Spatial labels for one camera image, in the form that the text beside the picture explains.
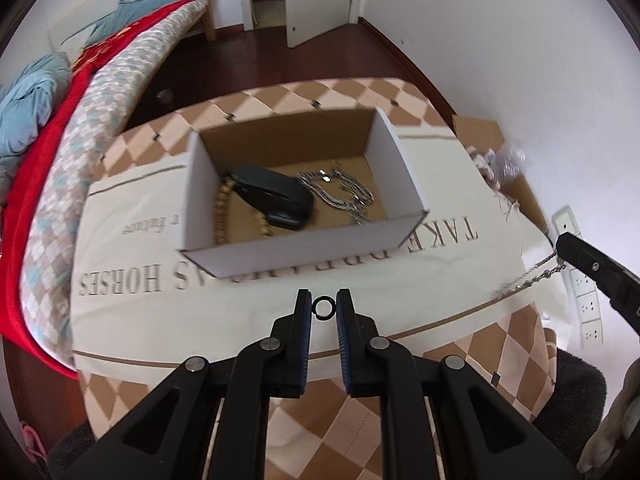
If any silver link chain necklace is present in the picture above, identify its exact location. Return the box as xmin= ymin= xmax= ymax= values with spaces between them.
xmin=491 ymin=249 xmax=569 ymax=298

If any black ring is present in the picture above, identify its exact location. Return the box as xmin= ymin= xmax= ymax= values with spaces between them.
xmin=311 ymin=296 xmax=336 ymax=321

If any wooden bead bracelet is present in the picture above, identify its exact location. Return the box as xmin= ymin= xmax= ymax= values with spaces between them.
xmin=214 ymin=171 xmax=276 ymax=246

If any white power strip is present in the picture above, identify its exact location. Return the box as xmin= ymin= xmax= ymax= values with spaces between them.
xmin=552 ymin=206 xmax=603 ymax=349

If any cream printed cloth mat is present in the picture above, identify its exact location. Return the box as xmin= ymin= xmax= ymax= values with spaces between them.
xmin=70 ymin=128 xmax=553 ymax=385

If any checkered diamond tablecloth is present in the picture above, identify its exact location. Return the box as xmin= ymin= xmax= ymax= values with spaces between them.
xmin=74 ymin=77 xmax=559 ymax=480

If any clear plastic bag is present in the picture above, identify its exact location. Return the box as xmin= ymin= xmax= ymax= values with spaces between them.
xmin=492 ymin=143 xmax=528 ymax=182

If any flat brown cardboard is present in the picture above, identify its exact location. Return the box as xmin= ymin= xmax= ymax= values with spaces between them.
xmin=454 ymin=115 xmax=549 ymax=234

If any bed with patterned mattress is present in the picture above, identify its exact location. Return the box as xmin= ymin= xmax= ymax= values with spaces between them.
xmin=1 ymin=0 xmax=212 ymax=378

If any white cardboard box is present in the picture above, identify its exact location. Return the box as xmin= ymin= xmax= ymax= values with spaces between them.
xmin=176 ymin=108 xmax=430 ymax=278

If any red blanket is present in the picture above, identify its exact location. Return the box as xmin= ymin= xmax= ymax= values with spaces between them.
xmin=1 ymin=0 xmax=208 ymax=378

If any black smart band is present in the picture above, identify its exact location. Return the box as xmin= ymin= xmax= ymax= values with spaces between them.
xmin=231 ymin=165 xmax=314 ymax=231

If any light blue duvet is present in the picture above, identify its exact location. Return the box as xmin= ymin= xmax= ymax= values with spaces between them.
xmin=1 ymin=52 xmax=72 ymax=205

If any blue folded sheet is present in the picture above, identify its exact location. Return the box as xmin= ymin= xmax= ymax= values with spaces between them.
xmin=85 ymin=0 xmax=180 ymax=47

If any thick silver chain bracelet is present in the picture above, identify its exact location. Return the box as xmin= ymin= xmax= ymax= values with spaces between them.
xmin=297 ymin=160 xmax=377 ymax=226

